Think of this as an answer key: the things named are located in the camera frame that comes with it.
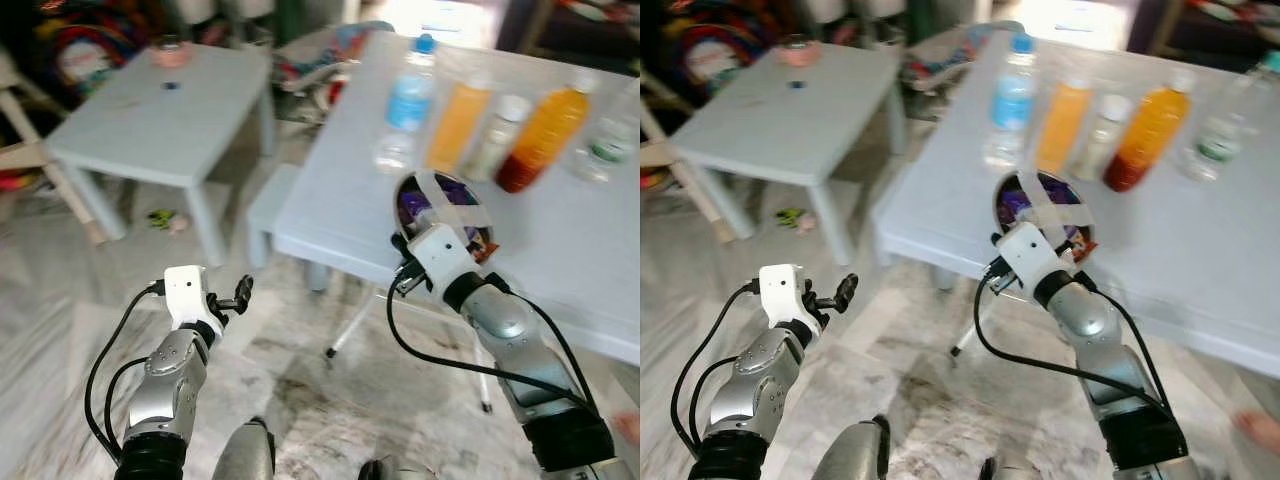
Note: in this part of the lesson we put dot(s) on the pink cup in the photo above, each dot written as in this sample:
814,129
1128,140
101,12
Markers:
798,52
170,52

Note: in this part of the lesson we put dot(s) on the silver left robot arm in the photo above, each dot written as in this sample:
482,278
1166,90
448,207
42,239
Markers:
750,385
170,385

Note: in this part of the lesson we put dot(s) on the person's bare foot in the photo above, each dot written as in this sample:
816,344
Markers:
1258,430
627,428

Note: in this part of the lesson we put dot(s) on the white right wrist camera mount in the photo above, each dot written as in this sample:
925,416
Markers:
440,255
1025,250

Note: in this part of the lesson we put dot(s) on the colourful baby bouncer seat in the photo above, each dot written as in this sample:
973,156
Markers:
330,50
950,50

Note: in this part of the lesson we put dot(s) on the clear water bottle blue label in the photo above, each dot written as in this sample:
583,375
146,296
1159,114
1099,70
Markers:
1012,100
408,100

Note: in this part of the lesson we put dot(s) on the silver right robot leg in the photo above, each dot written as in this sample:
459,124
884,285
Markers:
1010,470
390,470

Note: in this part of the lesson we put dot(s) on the small white table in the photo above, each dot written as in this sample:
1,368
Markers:
160,120
790,120

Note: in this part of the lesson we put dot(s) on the silver left robot leg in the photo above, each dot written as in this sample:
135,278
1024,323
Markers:
245,450
865,450

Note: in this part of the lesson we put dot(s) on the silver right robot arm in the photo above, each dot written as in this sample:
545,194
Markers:
510,330
1090,325

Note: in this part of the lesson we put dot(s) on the yellow orange juice bottle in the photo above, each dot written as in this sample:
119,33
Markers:
458,125
1062,125

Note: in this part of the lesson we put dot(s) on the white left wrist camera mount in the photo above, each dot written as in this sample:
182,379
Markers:
781,292
186,295

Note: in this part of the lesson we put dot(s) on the colourful backpack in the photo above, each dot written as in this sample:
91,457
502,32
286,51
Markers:
715,60
85,60

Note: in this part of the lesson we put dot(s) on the pale bottle white cap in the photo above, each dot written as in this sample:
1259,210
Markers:
1105,135
497,135

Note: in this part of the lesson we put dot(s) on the silver robot leg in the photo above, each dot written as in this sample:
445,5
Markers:
245,450
390,470
1010,470
865,450

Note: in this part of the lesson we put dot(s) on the clear bottle green label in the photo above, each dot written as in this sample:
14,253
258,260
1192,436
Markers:
1215,145
605,150

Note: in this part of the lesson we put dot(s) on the small green toy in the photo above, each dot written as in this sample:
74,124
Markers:
165,220
793,220

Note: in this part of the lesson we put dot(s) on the large white plastic table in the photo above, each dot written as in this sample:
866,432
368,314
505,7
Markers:
1180,260
560,250

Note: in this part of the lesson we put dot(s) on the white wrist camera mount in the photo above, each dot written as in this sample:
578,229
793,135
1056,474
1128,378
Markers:
781,292
186,295
1025,250
440,255

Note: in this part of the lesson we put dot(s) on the orange red juice bottle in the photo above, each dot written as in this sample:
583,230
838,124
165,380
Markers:
545,135
1150,130

